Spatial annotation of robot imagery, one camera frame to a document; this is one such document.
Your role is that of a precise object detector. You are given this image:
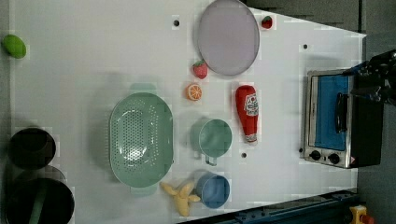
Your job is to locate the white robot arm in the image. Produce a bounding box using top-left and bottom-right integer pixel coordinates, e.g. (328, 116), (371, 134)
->
(342, 49), (395, 105)

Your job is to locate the red plush ketchup bottle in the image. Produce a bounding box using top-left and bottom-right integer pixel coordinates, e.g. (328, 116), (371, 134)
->
(235, 85), (259, 144)

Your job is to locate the yellow red clamp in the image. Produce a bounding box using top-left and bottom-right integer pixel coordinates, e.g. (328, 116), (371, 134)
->
(349, 205), (375, 224)

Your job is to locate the green metal cup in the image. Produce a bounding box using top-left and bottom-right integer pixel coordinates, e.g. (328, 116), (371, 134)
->
(190, 119), (233, 166)

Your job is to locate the orange slice toy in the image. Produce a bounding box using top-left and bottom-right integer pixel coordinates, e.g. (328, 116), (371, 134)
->
(186, 83), (203, 101)

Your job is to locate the yellow plush banana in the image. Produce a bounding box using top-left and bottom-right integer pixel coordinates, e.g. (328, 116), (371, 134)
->
(160, 181), (201, 217)

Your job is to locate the silver black toaster oven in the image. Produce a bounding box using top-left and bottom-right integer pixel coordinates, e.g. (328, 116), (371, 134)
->
(302, 70), (384, 169)

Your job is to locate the plush strawberry near plate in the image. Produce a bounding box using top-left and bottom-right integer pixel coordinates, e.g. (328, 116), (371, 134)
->
(192, 60), (208, 79)

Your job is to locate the green oval strainer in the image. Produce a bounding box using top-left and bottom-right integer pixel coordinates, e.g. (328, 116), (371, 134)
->
(108, 83), (174, 196)

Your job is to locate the large black pot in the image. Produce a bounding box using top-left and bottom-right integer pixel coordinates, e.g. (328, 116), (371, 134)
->
(5, 165), (75, 224)

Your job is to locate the lilac round plate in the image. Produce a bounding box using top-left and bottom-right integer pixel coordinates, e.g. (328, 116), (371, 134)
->
(197, 0), (260, 76)

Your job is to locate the blue metal cup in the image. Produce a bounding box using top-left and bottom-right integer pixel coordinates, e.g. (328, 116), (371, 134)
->
(195, 173), (231, 209)

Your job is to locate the green lime toy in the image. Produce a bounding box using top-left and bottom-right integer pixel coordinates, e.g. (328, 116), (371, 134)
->
(1, 35), (26, 59)

